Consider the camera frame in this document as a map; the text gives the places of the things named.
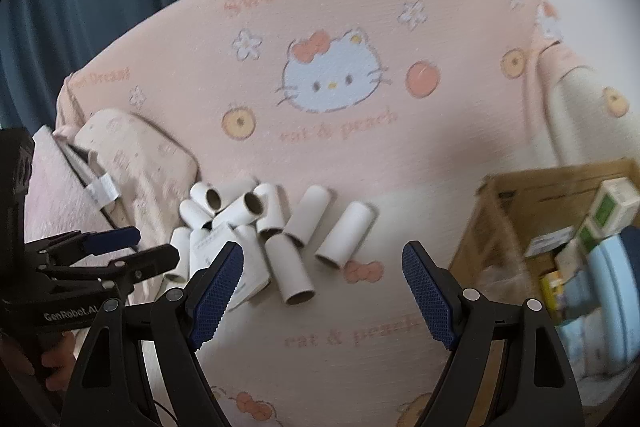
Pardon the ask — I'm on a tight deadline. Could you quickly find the pile of white paper tubes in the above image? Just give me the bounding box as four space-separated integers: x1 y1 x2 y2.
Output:
162 177 378 307

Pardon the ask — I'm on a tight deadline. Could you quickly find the cream printed pillow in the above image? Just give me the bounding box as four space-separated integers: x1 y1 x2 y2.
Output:
74 108 201 230

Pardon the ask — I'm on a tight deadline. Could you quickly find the pink cloth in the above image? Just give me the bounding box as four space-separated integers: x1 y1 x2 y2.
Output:
25 126 121 250

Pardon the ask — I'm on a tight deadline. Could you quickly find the light blue case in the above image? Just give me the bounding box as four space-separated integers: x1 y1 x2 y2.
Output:
585 227 640 358

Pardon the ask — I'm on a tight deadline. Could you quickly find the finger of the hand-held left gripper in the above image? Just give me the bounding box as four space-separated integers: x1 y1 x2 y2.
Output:
27 227 142 265
37 244 181 295

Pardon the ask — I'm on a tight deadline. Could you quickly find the pink printed blanket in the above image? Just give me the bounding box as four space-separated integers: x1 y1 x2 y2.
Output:
52 0 640 427

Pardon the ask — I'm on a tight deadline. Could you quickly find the brown cardboard box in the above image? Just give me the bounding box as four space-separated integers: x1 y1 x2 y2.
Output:
447 157 640 358

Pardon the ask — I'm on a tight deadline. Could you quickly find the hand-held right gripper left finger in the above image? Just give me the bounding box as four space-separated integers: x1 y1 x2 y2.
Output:
60 241 246 427

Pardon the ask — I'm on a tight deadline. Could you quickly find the green and white carton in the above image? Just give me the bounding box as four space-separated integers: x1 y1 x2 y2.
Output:
590 178 640 234

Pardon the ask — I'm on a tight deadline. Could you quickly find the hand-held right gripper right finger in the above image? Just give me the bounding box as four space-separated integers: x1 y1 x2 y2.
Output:
402 241 586 427

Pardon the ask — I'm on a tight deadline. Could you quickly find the small yellow carton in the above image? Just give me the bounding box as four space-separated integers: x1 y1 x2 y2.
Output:
539 269 567 314

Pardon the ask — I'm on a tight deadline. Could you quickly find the person's left hand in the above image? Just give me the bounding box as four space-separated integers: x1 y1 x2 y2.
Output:
0 334 77 380

